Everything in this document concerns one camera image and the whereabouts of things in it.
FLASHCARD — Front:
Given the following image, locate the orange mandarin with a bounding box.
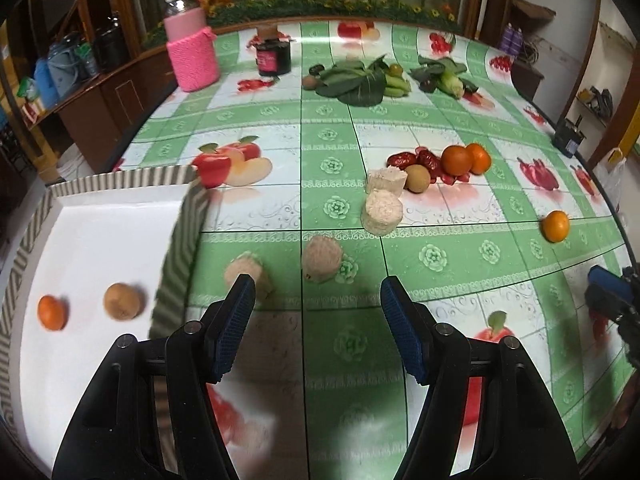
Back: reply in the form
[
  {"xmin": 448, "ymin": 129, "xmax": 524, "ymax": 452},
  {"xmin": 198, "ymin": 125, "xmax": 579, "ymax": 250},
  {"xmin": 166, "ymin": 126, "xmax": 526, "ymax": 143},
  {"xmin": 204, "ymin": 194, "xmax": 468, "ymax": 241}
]
[
  {"xmin": 37, "ymin": 295, "xmax": 67, "ymax": 332},
  {"xmin": 540, "ymin": 210, "xmax": 570, "ymax": 244},
  {"xmin": 465, "ymin": 143, "xmax": 492, "ymax": 176}
]

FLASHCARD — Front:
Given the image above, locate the beige hexagonal cake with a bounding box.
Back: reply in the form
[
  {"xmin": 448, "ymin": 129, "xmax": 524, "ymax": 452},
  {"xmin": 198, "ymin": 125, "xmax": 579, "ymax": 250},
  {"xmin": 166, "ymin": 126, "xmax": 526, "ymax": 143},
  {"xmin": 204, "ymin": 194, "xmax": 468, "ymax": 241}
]
[{"xmin": 302, "ymin": 235, "xmax": 343, "ymax": 283}]

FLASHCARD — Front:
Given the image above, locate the beige round cake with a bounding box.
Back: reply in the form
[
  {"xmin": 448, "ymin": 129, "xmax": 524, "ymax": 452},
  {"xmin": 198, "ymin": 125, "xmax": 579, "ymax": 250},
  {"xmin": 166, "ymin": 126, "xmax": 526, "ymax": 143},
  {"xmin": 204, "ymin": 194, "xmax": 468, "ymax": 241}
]
[{"xmin": 361, "ymin": 190, "xmax": 404, "ymax": 236}]

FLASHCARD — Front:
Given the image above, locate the brown longan fruit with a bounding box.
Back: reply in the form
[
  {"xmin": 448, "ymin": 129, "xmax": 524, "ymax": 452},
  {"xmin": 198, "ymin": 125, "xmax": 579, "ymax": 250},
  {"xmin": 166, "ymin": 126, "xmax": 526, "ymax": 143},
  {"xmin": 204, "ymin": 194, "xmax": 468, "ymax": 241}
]
[{"xmin": 404, "ymin": 164, "xmax": 431, "ymax": 194}]

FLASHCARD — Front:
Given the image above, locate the beige cake back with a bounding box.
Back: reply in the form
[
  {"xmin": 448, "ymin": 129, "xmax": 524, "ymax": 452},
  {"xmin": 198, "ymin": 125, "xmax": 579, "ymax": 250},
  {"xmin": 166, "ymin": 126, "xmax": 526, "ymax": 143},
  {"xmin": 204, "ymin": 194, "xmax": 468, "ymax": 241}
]
[{"xmin": 366, "ymin": 166, "xmax": 408, "ymax": 197}]

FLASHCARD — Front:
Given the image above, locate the large orange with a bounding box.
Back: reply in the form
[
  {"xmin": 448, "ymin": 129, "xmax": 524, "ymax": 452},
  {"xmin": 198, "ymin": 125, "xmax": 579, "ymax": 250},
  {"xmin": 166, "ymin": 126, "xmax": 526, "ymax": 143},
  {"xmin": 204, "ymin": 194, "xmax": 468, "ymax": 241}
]
[{"xmin": 440, "ymin": 145, "xmax": 474, "ymax": 177}]

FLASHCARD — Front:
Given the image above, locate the black box on table edge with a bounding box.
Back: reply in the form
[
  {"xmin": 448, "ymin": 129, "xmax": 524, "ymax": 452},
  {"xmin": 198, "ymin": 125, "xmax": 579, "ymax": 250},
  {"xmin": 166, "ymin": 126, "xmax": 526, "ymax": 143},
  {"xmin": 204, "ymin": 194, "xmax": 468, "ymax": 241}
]
[{"xmin": 551, "ymin": 116, "xmax": 585, "ymax": 158}]

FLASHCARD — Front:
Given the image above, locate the striped white tray box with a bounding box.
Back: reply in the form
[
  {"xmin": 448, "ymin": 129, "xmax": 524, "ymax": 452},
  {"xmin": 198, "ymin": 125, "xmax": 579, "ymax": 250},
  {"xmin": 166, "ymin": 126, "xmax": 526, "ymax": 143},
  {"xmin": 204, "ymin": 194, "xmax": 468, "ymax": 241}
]
[{"xmin": 1, "ymin": 166, "xmax": 208, "ymax": 472}]

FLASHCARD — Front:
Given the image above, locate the wooden sideboard cabinet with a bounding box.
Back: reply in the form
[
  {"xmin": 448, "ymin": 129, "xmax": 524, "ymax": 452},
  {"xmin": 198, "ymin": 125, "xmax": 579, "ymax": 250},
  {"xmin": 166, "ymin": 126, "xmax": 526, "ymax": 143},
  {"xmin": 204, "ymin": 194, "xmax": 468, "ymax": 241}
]
[{"xmin": 29, "ymin": 47, "xmax": 177, "ymax": 174}]

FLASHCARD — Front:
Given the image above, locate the dark plum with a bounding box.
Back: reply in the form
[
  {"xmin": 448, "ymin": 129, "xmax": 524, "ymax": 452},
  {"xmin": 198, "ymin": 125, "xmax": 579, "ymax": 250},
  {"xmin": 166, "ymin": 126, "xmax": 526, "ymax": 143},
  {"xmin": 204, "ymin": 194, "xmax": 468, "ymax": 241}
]
[{"xmin": 419, "ymin": 79, "xmax": 437, "ymax": 93}]

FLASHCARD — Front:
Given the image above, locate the green leafy bok choy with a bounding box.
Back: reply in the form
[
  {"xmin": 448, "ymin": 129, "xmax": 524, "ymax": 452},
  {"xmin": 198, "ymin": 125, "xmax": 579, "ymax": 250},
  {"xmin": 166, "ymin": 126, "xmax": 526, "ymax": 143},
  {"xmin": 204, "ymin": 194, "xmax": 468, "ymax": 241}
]
[{"xmin": 306, "ymin": 56, "xmax": 411, "ymax": 107}]

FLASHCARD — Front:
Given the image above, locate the kiwi fruit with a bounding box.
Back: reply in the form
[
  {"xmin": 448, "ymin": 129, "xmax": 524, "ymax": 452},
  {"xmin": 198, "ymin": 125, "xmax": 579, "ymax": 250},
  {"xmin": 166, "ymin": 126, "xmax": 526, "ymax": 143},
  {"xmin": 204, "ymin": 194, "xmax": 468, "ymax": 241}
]
[{"xmin": 302, "ymin": 75, "xmax": 319, "ymax": 90}]

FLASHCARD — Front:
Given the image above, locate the green grape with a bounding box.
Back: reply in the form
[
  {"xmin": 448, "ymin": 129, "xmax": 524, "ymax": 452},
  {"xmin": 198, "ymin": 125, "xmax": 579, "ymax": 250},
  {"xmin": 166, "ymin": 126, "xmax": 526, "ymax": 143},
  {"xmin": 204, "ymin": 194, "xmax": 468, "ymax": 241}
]
[{"xmin": 390, "ymin": 64, "xmax": 404, "ymax": 77}]

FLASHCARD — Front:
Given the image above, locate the pink knit-sleeved bottle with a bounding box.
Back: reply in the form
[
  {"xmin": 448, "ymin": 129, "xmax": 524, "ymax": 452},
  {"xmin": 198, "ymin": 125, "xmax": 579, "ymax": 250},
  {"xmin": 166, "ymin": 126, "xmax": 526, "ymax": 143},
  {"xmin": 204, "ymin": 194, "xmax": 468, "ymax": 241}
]
[{"xmin": 164, "ymin": 0, "xmax": 220, "ymax": 92}]

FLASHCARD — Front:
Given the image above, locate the dark jar with cork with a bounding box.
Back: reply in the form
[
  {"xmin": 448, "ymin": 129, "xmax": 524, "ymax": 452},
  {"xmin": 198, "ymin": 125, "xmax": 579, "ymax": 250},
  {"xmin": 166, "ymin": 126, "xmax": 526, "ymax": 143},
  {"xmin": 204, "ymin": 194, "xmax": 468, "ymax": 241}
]
[{"xmin": 255, "ymin": 25, "xmax": 292, "ymax": 77}]

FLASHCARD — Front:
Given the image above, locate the blue thermos jug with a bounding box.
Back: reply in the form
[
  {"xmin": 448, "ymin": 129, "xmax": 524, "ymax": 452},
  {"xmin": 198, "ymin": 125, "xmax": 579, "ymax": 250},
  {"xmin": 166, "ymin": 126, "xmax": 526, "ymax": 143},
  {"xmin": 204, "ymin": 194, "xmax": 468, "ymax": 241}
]
[{"xmin": 34, "ymin": 58, "xmax": 60, "ymax": 110}]

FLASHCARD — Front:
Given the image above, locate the grey kettle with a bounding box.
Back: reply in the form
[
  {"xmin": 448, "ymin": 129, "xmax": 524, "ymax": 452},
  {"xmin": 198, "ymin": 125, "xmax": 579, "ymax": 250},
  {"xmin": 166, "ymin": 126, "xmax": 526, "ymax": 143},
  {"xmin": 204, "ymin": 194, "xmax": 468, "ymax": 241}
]
[{"xmin": 47, "ymin": 42, "xmax": 87, "ymax": 100}]

